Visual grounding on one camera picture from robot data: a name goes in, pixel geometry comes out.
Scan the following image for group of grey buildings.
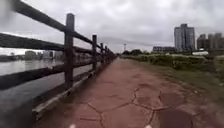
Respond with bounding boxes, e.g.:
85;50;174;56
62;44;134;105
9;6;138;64
196;32;224;51

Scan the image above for row of green bushes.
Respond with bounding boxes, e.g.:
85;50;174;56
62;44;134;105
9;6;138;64
121;53;216;72

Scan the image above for grey river water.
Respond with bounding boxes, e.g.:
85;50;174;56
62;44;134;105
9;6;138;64
0;58;101;111

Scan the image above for reddish cracked paved path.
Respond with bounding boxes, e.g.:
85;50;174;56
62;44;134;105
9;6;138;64
34;57;224;128

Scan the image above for clump of dark trees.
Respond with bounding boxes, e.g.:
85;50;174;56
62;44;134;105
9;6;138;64
121;48;150;57

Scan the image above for dark wooden rail fence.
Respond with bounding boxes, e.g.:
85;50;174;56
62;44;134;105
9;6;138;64
0;0;118;128

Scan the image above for pale concrete fence kerb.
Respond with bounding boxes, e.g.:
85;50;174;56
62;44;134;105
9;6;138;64
31;59;116;122

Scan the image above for low long building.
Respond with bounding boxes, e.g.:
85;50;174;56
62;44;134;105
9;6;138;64
152;45;176;53

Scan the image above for tall grey tower building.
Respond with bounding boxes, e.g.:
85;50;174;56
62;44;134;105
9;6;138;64
173;23;196;53

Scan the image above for distant buildings across water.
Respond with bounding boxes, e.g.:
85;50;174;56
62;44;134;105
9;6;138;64
23;49;65;61

